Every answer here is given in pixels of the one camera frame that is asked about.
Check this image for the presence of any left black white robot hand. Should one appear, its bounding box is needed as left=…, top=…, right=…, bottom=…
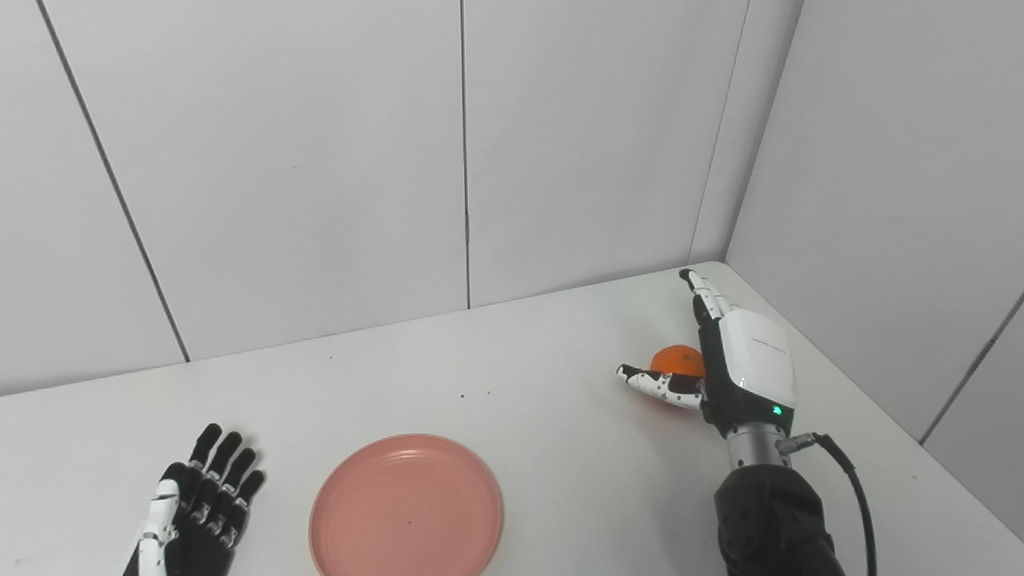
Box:
left=122, top=423, right=266, bottom=576

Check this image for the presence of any orange fruit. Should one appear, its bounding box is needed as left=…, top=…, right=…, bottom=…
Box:
left=650, top=345, right=706, bottom=380

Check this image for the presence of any pink round plate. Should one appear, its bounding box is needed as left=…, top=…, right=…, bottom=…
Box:
left=309, top=434, right=505, bottom=576

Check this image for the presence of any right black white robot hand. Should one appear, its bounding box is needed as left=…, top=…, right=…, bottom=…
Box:
left=616, top=269, right=798, bottom=439

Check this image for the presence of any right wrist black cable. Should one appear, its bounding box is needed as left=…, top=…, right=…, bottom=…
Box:
left=776, top=432, right=878, bottom=576

